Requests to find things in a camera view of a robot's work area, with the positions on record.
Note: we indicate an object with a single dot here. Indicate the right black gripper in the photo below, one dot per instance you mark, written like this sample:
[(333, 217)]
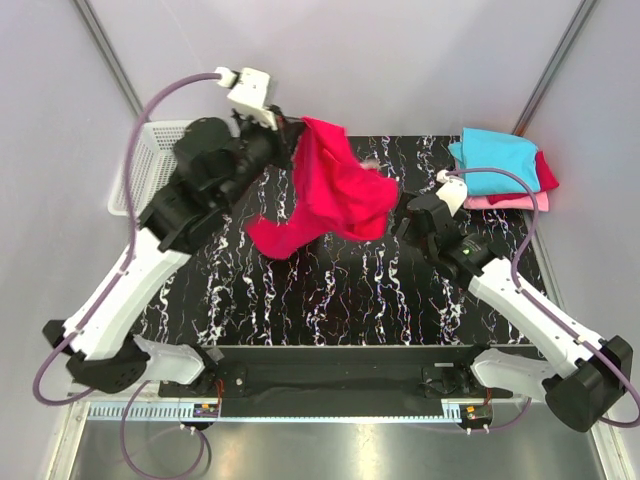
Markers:
[(409, 236)]

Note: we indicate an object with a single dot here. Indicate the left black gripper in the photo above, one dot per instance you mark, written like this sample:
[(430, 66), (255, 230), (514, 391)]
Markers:
[(283, 139)]

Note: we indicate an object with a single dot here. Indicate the crimson t shirt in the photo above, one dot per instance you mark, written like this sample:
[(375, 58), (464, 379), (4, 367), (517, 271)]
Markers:
[(546, 178), (334, 194)]

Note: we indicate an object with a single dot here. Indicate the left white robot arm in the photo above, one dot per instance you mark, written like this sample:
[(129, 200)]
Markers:
[(214, 169)]

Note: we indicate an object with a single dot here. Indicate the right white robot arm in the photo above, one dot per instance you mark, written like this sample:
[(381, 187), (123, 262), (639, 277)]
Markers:
[(580, 375)]

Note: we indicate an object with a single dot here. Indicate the black marbled table mat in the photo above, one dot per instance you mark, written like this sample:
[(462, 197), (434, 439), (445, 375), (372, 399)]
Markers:
[(331, 292)]

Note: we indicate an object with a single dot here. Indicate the white plastic basket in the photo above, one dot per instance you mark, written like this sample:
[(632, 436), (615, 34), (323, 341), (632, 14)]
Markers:
[(154, 161)]

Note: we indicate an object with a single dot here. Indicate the folded pink t shirt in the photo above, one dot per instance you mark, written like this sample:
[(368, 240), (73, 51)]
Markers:
[(522, 203)]

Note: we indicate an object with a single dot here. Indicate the folded cyan t shirt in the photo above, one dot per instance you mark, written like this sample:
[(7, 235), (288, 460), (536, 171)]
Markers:
[(487, 149)]

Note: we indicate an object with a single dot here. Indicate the folded crimson t shirt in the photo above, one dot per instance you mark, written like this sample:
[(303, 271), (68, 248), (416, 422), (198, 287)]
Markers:
[(546, 178)]

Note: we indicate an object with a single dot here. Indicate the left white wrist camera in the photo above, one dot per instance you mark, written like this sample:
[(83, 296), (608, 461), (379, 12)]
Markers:
[(250, 92)]

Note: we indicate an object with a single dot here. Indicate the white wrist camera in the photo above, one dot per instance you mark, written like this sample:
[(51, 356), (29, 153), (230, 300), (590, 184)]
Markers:
[(250, 92), (453, 191)]

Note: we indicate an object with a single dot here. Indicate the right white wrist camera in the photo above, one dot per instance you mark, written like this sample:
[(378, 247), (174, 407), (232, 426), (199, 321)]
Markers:
[(453, 191)]

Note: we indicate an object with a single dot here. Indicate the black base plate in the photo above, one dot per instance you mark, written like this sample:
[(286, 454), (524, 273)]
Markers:
[(430, 371)]

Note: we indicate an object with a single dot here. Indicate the left corner aluminium post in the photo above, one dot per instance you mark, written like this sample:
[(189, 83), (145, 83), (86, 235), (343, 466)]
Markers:
[(107, 51)]

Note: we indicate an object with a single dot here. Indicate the corner aluminium post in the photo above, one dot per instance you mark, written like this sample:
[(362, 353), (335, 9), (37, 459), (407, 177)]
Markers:
[(558, 58), (107, 51)]

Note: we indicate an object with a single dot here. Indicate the right corner aluminium post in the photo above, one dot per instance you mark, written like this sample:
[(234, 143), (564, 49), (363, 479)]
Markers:
[(558, 58)]

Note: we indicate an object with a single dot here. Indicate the aluminium front rail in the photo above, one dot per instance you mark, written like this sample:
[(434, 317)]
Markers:
[(260, 400)]

